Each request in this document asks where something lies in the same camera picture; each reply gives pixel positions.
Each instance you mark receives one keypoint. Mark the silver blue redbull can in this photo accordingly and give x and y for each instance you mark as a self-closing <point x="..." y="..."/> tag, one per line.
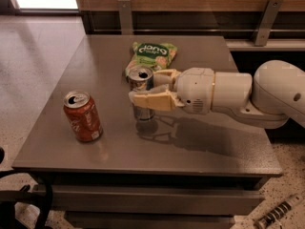
<point x="140" y="78"/>

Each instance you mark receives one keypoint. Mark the lower grey drawer front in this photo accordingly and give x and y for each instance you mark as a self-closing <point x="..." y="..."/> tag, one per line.
<point x="90" y="220"/>

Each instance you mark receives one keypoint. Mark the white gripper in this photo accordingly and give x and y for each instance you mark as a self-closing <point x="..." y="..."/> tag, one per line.
<point x="195" y="88"/>

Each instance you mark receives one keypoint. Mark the grey cabinet drawer front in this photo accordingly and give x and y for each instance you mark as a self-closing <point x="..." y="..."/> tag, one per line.
<point x="154" y="200"/>

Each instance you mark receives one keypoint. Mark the green chip bag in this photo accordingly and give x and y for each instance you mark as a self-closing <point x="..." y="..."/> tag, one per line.
<point x="152" y="55"/>

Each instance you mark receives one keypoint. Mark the left metal wall bracket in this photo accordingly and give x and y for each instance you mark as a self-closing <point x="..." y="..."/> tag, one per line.
<point x="125" y="16"/>

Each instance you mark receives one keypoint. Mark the power strip on floor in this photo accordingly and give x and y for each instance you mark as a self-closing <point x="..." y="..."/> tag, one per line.
<point x="279" y="212"/>

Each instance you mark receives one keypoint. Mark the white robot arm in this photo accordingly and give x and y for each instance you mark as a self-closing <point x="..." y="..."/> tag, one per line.
<point x="267" y="99"/>

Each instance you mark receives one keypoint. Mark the metal wall bracket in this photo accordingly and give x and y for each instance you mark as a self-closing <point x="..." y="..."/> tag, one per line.
<point x="263" y="30"/>
<point x="125" y="16"/>

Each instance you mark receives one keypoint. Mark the red coke can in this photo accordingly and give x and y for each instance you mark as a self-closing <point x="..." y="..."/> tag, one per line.
<point x="82" y="114"/>

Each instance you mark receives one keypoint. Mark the right metal wall bracket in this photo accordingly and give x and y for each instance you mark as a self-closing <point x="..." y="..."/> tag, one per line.
<point x="263" y="30"/>

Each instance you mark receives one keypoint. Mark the black chair base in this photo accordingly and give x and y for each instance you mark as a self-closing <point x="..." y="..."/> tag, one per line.
<point x="9" y="198"/>

